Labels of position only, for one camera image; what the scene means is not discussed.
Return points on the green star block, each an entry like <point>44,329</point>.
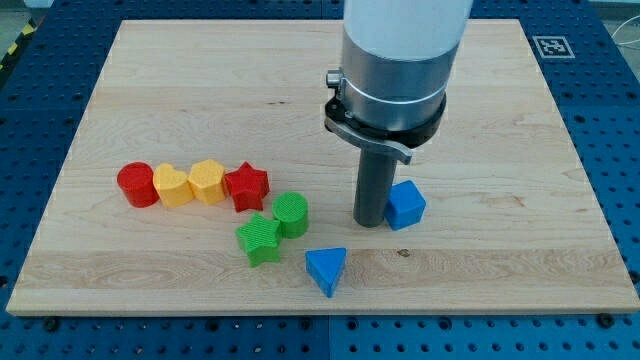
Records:
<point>259,238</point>

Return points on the light wooden board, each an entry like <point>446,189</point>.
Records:
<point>512,224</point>

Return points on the green cylinder block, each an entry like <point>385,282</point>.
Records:
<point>291,209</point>

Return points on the black and grey tool clamp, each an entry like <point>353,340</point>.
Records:
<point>398,145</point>

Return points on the blue triangle block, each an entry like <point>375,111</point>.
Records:
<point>325,266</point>

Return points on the blue cube block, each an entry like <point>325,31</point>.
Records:
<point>405,205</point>

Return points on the red cylinder block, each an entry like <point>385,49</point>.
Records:
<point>136,182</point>

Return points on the yellow heart block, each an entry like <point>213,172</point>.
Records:
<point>172,186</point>

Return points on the red star block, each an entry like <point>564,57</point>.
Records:
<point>247,187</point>

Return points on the white fiducial marker tag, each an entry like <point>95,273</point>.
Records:
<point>553,47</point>

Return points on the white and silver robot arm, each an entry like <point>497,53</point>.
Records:
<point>397,57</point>

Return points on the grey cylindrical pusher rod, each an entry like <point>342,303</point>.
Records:
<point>375,177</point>

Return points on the yellow hexagon block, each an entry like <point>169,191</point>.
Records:
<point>207,181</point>

